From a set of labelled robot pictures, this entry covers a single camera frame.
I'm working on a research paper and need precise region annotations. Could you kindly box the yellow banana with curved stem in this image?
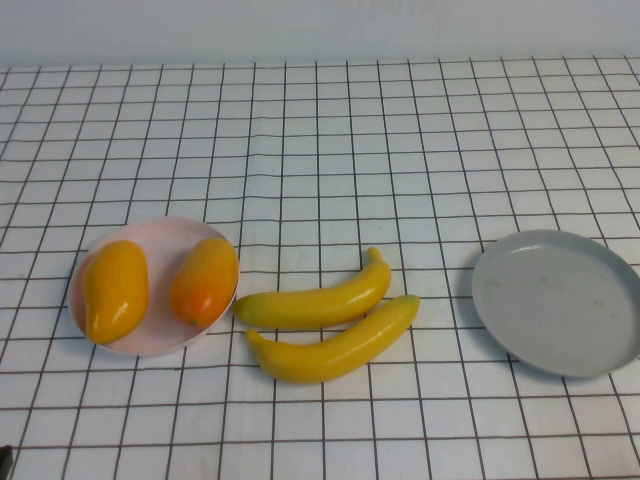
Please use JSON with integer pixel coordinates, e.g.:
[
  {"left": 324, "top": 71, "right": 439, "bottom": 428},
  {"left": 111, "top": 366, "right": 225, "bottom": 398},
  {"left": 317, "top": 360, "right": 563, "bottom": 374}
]
[{"left": 231, "top": 246, "right": 393, "bottom": 330}]

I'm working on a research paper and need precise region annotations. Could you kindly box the yellow banana with straight stem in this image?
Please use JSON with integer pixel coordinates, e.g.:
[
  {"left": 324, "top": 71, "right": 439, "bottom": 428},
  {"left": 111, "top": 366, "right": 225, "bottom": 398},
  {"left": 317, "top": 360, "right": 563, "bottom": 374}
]
[{"left": 244, "top": 294, "right": 422, "bottom": 385}]

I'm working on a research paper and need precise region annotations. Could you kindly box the yellow mango with orange blush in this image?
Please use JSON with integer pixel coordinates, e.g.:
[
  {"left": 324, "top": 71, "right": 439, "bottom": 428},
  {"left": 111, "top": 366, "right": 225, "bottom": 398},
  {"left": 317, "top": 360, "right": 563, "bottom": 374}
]
[{"left": 169, "top": 237, "right": 240, "bottom": 329}]

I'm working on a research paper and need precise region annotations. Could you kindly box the plain yellow mango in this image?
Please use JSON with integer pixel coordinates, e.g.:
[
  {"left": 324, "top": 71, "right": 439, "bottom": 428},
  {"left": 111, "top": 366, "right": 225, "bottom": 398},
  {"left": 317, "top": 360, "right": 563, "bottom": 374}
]
[{"left": 82, "top": 239, "right": 150, "bottom": 345}]

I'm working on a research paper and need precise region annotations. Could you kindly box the pale pink round plate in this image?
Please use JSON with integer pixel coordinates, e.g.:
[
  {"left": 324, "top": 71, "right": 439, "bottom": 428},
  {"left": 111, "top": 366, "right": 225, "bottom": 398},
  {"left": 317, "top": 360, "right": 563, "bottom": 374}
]
[{"left": 68, "top": 215, "right": 241, "bottom": 357}]

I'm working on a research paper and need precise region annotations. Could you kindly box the grey round plate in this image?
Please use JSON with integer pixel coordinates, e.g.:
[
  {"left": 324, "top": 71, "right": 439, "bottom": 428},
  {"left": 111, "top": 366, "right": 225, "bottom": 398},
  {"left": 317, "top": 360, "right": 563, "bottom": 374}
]
[{"left": 472, "top": 228, "right": 640, "bottom": 379}]

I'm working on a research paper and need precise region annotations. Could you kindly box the white black-grid tablecloth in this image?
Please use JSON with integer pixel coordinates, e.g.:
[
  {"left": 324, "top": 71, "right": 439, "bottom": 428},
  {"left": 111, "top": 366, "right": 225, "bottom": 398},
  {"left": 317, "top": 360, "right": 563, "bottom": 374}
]
[{"left": 0, "top": 55, "right": 640, "bottom": 480}]

